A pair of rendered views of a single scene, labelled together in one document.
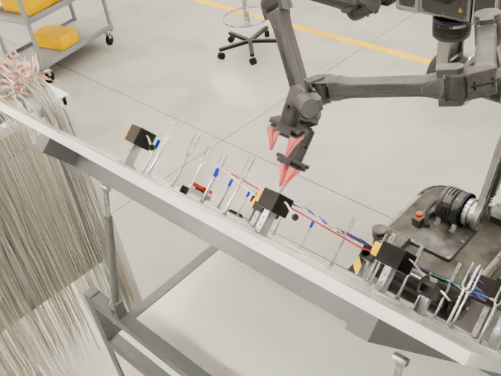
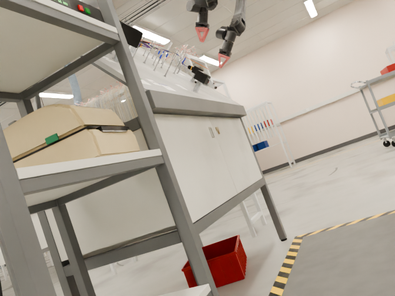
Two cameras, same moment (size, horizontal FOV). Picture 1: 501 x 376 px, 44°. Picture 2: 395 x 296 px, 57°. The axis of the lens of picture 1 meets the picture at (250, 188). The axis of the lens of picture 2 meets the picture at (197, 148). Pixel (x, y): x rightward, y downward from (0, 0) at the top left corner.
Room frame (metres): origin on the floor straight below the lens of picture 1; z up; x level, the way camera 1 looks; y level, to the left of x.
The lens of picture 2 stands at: (0.43, -1.78, 0.54)
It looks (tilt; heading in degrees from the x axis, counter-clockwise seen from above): 5 degrees up; 64
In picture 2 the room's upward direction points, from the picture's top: 20 degrees counter-clockwise
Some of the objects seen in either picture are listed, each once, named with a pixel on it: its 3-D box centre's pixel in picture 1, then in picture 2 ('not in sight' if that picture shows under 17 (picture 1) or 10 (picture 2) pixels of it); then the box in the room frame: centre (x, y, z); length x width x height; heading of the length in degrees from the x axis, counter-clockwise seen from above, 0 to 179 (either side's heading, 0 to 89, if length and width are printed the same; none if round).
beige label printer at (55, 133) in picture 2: not in sight; (70, 142); (0.58, -0.73, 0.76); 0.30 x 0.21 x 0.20; 135
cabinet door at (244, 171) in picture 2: not in sight; (238, 151); (1.48, -0.10, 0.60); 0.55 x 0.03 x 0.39; 42
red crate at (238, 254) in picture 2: not in sight; (217, 262); (1.21, 0.07, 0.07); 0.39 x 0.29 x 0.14; 56
